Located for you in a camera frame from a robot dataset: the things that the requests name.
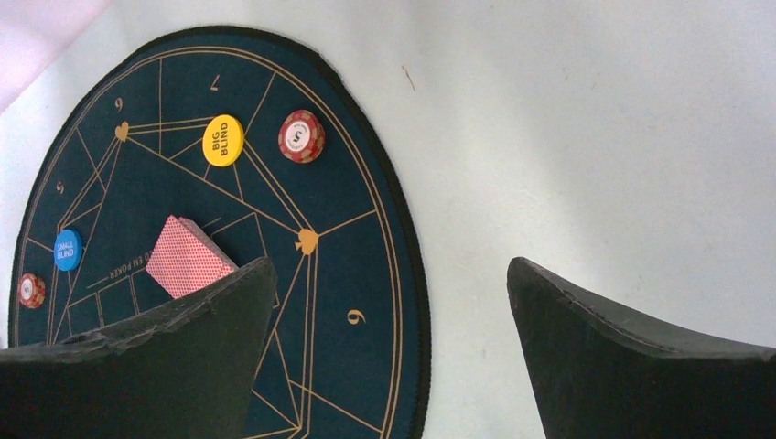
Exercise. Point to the red poker chip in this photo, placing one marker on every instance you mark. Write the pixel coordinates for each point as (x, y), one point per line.
(301, 137)
(31, 291)

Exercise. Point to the blue small blind button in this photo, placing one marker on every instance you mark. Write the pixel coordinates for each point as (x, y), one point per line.
(67, 250)

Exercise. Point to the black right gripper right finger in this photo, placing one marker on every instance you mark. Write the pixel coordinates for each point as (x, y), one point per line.
(600, 369)

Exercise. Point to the red playing card deck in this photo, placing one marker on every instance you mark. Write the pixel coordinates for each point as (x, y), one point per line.
(185, 259)

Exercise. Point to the round dark poker mat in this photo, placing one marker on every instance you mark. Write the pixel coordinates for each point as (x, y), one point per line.
(347, 350)

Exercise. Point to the yellow big blind button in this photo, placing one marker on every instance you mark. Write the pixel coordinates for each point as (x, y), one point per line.
(223, 140)

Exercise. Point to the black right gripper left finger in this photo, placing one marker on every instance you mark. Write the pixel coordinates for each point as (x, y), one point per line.
(184, 369)

